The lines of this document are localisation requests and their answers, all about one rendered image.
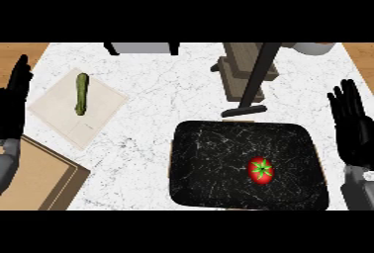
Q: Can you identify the red tomato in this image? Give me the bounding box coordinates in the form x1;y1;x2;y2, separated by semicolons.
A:
246;156;276;186

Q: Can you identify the beige placemat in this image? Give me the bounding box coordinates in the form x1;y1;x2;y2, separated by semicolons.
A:
26;67;129;151

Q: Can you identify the brown wooden box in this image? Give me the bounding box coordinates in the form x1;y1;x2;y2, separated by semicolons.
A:
0;133;91;211

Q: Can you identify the grey round pot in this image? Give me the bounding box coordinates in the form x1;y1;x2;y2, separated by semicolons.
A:
290;42;336;56

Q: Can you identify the black marble tray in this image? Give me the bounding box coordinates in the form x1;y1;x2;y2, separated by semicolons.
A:
168;120;329;211

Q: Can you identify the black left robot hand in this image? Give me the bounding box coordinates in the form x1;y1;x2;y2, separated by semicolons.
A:
0;54;35;140

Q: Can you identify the green cucumber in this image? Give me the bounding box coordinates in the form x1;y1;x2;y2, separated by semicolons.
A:
72;72;89;117

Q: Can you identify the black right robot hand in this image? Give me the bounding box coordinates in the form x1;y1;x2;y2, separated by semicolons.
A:
324;78;374;170

